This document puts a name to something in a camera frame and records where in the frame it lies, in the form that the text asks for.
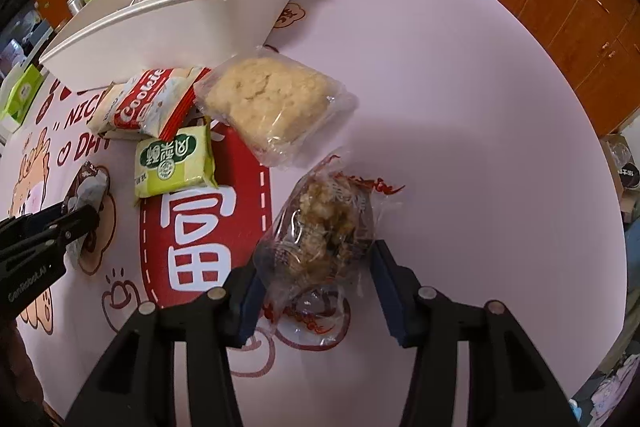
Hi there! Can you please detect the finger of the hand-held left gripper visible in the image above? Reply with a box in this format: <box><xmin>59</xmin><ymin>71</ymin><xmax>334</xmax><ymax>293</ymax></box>
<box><xmin>0</xmin><ymin>203</ymin><xmax>101</xmax><ymax>258</ymax></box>

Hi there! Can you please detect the white plastic storage bin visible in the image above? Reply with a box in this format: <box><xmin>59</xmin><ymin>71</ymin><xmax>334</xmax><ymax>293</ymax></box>
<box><xmin>37</xmin><ymin>0</ymin><xmax>310</xmax><ymax>90</ymax></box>

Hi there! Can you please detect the green and white tissue box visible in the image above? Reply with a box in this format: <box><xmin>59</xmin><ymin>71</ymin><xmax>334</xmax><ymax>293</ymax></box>
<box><xmin>0</xmin><ymin>62</ymin><xmax>46</xmax><ymax>133</ymax></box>

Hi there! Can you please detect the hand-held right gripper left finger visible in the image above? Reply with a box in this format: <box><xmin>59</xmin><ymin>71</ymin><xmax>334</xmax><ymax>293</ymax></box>
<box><xmin>62</xmin><ymin>264</ymin><xmax>266</xmax><ymax>427</ymax></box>

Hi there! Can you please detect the green snack packet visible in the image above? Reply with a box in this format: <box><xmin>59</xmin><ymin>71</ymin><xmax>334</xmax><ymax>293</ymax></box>
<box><xmin>132</xmin><ymin>122</ymin><xmax>218</xmax><ymax>200</ymax></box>

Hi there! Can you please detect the clear packet of pale biscuits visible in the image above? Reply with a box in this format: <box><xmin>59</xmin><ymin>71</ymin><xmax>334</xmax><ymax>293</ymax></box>
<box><xmin>192</xmin><ymin>47</ymin><xmax>358</xmax><ymax>168</ymax></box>

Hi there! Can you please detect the wooden cabinet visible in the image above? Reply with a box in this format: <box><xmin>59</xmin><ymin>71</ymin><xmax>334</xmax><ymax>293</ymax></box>
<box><xmin>447</xmin><ymin>0</ymin><xmax>640</xmax><ymax>138</ymax></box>

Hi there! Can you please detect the clear packet of nut brittle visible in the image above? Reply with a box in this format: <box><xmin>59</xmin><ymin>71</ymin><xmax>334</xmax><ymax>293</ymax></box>
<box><xmin>252</xmin><ymin>150</ymin><xmax>406</xmax><ymax>350</ymax></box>

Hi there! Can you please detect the red and white cookie packet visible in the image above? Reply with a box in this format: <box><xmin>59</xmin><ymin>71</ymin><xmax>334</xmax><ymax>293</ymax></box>
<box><xmin>111</xmin><ymin>66</ymin><xmax>213</xmax><ymax>143</ymax></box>

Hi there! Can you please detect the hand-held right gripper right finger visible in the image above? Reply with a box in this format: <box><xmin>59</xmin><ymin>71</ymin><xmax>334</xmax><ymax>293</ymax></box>
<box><xmin>369</xmin><ymin>239</ymin><xmax>576</xmax><ymax>427</ymax></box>

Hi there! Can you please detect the brown and white snack packet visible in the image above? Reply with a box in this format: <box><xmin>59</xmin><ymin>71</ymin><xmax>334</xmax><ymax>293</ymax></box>
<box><xmin>62</xmin><ymin>160</ymin><xmax>111</xmax><ymax>270</ymax></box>

